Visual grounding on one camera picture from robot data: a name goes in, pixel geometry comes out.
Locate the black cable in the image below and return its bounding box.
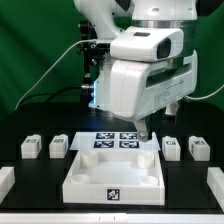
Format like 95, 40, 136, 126
16, 86, 84, 108

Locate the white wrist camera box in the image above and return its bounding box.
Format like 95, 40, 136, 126
110, 26, 184, 62

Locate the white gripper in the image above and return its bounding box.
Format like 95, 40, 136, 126
110, 51, 197, 142

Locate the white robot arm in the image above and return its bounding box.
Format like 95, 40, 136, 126
73, 0, 197, 142

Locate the white cable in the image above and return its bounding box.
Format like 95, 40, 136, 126
14, 39, 98, 111

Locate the white square tabletop tray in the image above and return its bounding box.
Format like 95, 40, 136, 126
62, 149, 165, 206

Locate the white sheet with markers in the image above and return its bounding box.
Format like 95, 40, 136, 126
70, 132, 160, 151

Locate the left white obstacle bar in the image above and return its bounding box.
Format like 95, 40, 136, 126
0, 167, 15, 204

